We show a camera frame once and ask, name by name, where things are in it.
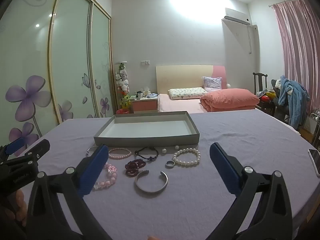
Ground blue fleece robe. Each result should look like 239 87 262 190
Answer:
278 75 310 127

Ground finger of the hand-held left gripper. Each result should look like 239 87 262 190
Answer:
0 137 26 160
24 139 50 161

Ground plush toy tower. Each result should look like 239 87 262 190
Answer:
114 61 130 110

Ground pink curtain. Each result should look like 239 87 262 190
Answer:
272 0 320 120

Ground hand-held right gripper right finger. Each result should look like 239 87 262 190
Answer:
200 142 293 240

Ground pink pearl bracelet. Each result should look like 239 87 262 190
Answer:
108 147 132 159

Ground pink nightstand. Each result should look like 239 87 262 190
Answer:
131 97 158 113

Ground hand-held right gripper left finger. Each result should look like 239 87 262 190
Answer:
26 144 112 240

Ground pink bed with headboard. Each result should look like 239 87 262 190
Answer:
155 64 262 113

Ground grey cardboard box tray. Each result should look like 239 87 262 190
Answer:
94 111 200 147

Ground thin silver bangle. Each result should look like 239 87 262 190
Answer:
86 145 99 157

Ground dark red bead bracelet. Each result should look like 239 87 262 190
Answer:
125 159 147 178

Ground white air conditioner pipe cover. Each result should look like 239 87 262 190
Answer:
246 24 258 54

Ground white pearl bracelet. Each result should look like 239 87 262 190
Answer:
172 148 201 167

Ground white smartphone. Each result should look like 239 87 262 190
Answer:
308 149 320 178

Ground dark wooden chair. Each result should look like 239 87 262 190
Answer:
252 72 275 116

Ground flower print sliding wardrobe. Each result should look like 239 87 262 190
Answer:
0 0 112 150

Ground white air conditioner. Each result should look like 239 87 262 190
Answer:
224 7 251 26

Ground black bead bracelet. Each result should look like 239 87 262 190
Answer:
134 147 160 162

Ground curtain rod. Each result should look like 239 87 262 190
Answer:
268 0 307 8

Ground colourful balls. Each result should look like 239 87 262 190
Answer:
259 91 277 103

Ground silver cuff bangle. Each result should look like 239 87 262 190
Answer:
135 169 168 193

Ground purple pillow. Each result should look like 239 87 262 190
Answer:
202 77 222 92

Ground printed white pillow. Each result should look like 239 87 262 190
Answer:
168 87 206 100

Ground person's left hand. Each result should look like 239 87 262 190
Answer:
4 189 27 229

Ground white metal rack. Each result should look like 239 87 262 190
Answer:
309 109 320 150

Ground folded pink quilt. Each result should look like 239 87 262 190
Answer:
199 88 260 112

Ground pink flower bead bracelet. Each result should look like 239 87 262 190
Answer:
93 162 118 191

